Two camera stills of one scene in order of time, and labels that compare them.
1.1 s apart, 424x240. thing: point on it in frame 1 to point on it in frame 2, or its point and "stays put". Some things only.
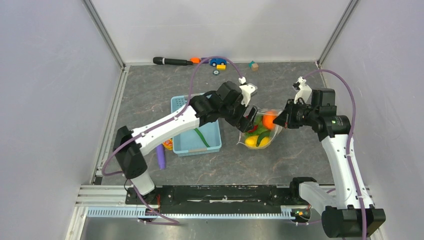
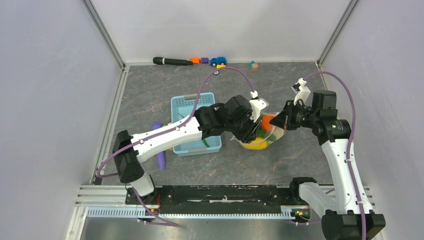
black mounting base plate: x=213 y=197 stays put
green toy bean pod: x=202 y=137 stays put
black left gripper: x=241 y=123 to x=250 y=134
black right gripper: x=285 y=118 stays put
